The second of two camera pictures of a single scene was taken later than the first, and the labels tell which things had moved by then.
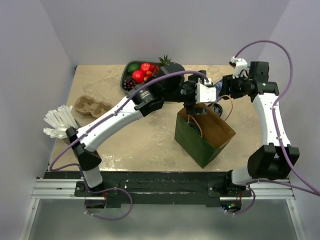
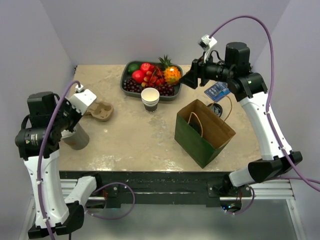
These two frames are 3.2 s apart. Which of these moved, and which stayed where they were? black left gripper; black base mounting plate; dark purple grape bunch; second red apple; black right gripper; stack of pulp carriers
Moved: black right gripper; black left gripper
Stayed: black base mounting plate; dark purple grape bunch; second red apple; stack of pulp carriers
